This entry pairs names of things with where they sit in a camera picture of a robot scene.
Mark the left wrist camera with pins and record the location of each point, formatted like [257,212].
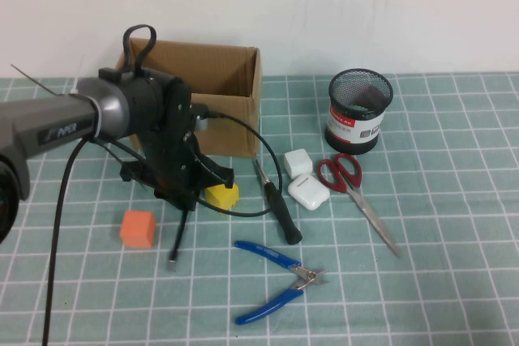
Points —
[200,119]

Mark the white earbuds case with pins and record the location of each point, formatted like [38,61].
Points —
[308,192]

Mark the thin black precision screwdriver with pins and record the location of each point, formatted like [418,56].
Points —
[177,236]

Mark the orange cube block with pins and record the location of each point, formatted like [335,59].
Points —
[138,229]

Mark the black mesh pen holder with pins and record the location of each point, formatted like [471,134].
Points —
[348,127]

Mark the white cube block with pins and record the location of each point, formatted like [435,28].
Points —
[298,161]

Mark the thick black screwdriver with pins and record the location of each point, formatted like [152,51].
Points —
[290,224]

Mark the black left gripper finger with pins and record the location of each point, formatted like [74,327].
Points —
[191,201]
[168,199]

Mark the brown cardboard box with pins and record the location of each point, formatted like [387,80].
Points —
[227,137]

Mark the green checked tablecloth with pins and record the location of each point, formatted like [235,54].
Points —
[446,240]

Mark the white zip tie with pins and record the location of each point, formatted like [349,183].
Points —
[96,119]

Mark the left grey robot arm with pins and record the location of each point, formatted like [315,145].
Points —
[61,119]

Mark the yellow cube block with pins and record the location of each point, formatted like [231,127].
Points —
[223,199]

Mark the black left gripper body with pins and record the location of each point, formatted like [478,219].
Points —
[174,147]

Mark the black zip tie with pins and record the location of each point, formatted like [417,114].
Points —
[32,79]

